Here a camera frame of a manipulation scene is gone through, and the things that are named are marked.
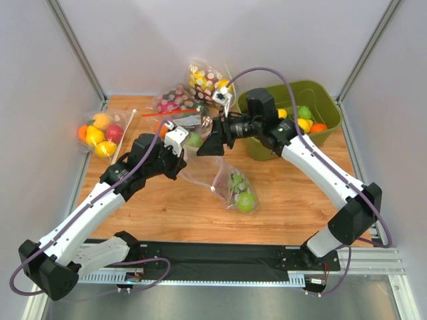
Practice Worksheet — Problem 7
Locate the green striped fake ball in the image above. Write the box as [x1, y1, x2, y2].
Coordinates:
[229, 172, 249, 195]

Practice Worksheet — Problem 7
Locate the clear pink zip top bag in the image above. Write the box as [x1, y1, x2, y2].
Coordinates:
[180, 147, 259, 214]

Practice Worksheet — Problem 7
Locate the yellow fake lemon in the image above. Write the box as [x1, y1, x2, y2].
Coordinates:
[298, 118, 313, 134]

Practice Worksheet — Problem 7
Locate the fake orange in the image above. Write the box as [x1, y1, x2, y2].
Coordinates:
[310, 123, 328, 134]

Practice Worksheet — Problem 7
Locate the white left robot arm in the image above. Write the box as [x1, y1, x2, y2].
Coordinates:
[18, 127, 189, 301]

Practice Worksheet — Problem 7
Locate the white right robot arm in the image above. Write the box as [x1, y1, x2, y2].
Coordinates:
[197, 87, 382, 259]

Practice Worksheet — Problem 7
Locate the green fake cabbage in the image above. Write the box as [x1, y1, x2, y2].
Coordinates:
[185, 132, 203, 148]

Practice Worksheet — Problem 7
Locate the clear vegetable zip bag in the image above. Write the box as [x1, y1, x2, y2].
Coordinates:
[131, 109, 224, 162]

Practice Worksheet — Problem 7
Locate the orange fake persimmon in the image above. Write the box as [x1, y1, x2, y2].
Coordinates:
[154, 121, 169, 139]

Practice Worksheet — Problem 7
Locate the yellow fake mango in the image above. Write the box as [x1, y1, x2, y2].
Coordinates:
[277, 109, 288, 119]

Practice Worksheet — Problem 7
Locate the polka dot zip bag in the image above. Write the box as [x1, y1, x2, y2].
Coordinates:
[147, 83, 208, 115]

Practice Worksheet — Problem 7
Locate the green fake custard apple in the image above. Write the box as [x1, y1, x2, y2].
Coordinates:
[297, 105, 313, 120]

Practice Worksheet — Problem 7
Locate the clear fruit bag left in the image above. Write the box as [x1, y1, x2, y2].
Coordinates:
[77, 109, 137, 164]

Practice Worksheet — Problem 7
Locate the green plastic tub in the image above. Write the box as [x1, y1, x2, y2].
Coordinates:
[244, 80, 342, 161]

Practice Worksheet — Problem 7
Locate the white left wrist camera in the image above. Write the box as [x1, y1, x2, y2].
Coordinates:
[164, 126, 190, 157]

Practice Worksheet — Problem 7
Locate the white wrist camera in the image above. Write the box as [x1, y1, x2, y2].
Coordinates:
[164, 126, 190, 157]
[212, 86, 233, 117]

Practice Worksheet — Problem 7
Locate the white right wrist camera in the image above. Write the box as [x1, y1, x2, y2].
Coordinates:
[212, 86, 233, 117]

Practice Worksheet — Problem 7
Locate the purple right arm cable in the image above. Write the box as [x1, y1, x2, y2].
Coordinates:
[226, 67, 393, 297]

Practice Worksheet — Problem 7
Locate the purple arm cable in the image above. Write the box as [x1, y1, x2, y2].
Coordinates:
[226, 67, 393, 297]
[9, 119, 174, 301]

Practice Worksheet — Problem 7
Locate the polka dot drawstring bag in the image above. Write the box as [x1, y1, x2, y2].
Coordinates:
[187, 60, 232, 109]

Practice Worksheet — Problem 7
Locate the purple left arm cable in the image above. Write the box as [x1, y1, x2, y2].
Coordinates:
[9, 119, 174, 301]

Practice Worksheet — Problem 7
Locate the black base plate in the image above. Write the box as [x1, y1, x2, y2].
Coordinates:
[89, 238, 342, 284]

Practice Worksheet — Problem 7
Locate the aluminium cable rail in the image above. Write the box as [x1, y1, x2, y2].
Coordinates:
[76, 266, 406, 287]

